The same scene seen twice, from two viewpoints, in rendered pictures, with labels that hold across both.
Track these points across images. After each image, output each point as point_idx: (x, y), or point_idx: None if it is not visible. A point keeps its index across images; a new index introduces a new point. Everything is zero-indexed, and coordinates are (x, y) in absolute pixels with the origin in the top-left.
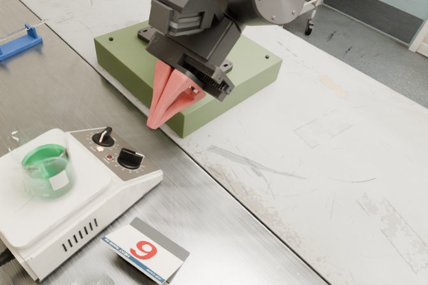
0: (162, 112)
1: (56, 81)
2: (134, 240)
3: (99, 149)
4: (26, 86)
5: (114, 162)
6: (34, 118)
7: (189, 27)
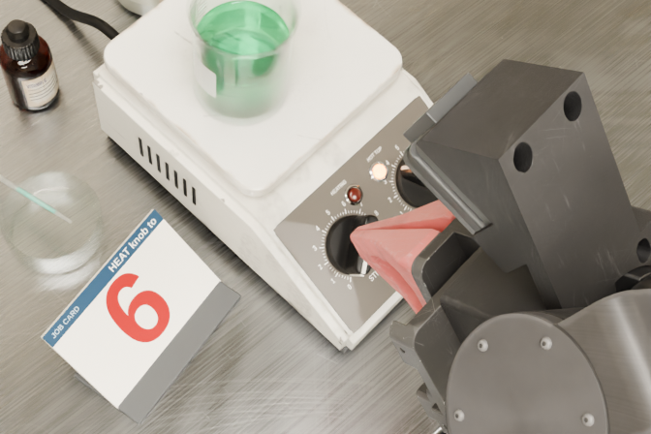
0: (374, 252)
1: None
2: (164, 289)
3: (374, 169)
4: None
5: (338, 207)
6: (530, 34)
7: (449, 198)
